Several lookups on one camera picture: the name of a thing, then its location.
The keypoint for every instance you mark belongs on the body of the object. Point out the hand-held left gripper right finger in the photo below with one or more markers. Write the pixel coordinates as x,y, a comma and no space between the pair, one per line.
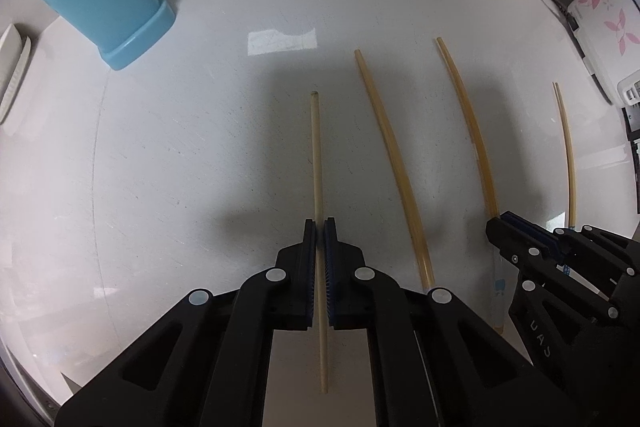
328,277

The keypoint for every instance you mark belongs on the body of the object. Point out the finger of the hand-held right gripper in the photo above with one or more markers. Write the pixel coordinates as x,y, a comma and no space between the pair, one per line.
525,232
600,242

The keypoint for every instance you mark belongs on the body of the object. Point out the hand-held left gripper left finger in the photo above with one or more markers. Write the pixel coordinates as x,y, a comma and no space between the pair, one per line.
312,257

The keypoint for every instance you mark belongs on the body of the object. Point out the pale bamboo chopstick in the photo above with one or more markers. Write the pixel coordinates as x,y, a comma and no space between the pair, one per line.
316,157

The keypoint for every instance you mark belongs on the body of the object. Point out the white appliance pink flower print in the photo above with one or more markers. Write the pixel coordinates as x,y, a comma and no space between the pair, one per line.
605,22

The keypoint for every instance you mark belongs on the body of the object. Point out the white ribbed dish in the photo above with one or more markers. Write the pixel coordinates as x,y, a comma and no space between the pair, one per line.
12,67

